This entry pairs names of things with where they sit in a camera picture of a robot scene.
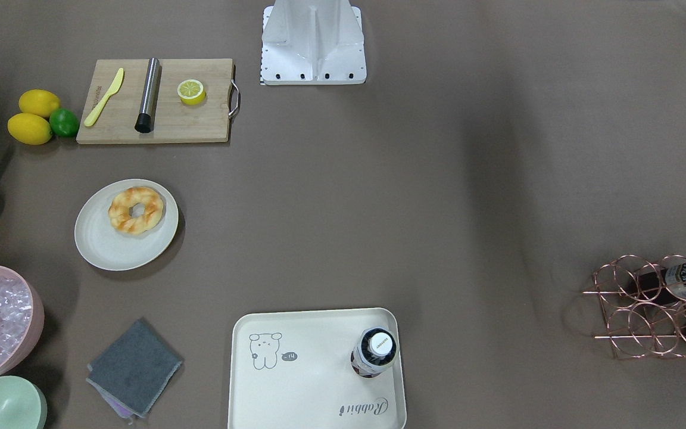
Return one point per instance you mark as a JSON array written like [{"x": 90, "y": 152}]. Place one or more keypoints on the cream rabbit tray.
[{"x": 296, "y": 370}]

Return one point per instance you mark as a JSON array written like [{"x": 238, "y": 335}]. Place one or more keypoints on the cream round plate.
[{"x": 107, "y": 248}]

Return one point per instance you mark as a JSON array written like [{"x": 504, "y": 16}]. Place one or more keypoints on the bamboo cutting board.
[{"x": 174, "y": 122}]

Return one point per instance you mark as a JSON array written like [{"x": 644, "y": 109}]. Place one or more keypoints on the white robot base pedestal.
[{"x": 312, "y": 43}]

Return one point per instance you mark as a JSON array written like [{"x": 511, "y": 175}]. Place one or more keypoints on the yellow plastic knife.
[{"x": 113, "y": 89}]

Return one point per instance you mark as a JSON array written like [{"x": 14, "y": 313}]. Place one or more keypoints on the copper wire bottle rack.
[{"x": 634, "y": 326}]

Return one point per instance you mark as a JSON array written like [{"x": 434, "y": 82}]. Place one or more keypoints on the yellow lemon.
[
  {"x": 29, "y": 129},
  {"x": 39, "y": 102}
]

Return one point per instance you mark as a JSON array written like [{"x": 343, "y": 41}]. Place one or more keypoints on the braided glazed donut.
[{"x": 136, "y": 210}]

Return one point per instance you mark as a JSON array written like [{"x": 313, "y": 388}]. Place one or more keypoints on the half lemon slice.
[{"x": 191, "y": 92}]

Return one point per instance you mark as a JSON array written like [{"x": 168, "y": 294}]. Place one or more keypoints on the green bowl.
[{"x": 22, "y": 404}]

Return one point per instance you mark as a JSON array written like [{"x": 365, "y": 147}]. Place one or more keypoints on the grey folded cloth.
[{"x": 133, "y": 371}]

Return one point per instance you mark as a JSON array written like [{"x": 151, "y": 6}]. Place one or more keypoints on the dark drink bottle in rack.
[{"x": 666, "y": 287}]

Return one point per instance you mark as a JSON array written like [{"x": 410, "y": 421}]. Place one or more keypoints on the green lime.
[{"x": 64, "y": 123}]

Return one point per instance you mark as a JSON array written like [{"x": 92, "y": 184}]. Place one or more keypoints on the steel cylinder black cap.
[{"x": 146, "y": 115}]

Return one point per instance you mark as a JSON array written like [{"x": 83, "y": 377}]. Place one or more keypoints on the dark drink bottle on tray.
[{"x": 374, "y": 352}]

